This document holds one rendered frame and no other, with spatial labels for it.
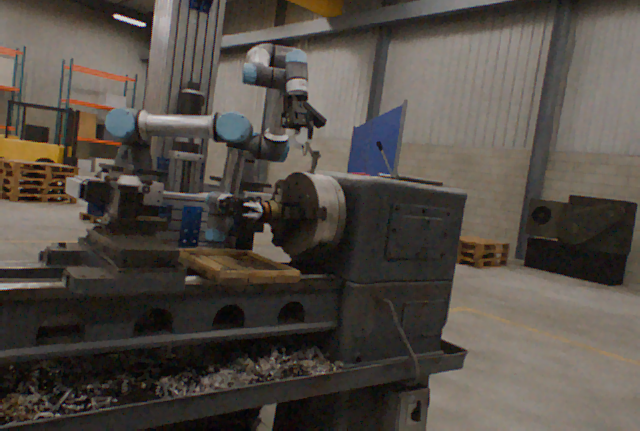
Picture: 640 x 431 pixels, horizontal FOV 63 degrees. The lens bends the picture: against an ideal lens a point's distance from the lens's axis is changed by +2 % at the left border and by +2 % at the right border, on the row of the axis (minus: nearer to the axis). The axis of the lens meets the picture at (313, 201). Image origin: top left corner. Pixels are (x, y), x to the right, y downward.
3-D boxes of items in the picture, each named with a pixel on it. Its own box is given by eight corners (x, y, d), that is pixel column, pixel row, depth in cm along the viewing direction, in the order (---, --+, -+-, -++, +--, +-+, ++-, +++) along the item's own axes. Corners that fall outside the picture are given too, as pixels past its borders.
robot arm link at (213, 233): (227, 239, 208) (231, 213, 207) (222, 243, 197) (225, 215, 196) (208, 237, 208) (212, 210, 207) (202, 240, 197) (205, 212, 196)
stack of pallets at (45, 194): (55, 198, 1079) (58, 163, 1075) (78, 204, 1030) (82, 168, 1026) (-13, 195, 976) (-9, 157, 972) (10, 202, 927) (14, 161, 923)
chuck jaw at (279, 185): (294, 210, 194) (287, 183, 199) (301, 203, 191) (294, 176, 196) (270, 207, 187) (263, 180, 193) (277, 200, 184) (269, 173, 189)
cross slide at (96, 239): (132, 238, 179) (134, 225, 178) (179, 266, 144) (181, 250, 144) (80, 237, 169) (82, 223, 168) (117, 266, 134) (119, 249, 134)
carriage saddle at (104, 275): (135, 255, 180) (137, 238, 180) (187, 289, 143) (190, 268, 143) (38, 254, 162) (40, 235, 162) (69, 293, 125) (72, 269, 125)
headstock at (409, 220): (382, 258, 255) (393, 180, 253) (460, 281, 217) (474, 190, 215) (283, 256, 220) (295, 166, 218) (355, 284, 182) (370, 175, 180)
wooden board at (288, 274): (248, 259, 201) (249, 249, 201) (299, 282, 172) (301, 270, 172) (174, 259, 183) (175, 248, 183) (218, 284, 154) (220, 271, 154)
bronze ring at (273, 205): (275, 197, 189) (253, 197, 183) (288, 201, 181) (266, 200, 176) (273, 222, 190) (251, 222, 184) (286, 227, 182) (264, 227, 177)
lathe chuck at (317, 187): (283, 241, 209) (298, 166, 204) (328, 268, 184) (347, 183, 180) (264, 241, 204) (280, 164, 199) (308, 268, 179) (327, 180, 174)
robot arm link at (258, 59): (247, 37, 222) (244, 58, 178) (272, 42, 224) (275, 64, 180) (243, 64, 227) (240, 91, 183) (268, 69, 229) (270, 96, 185)
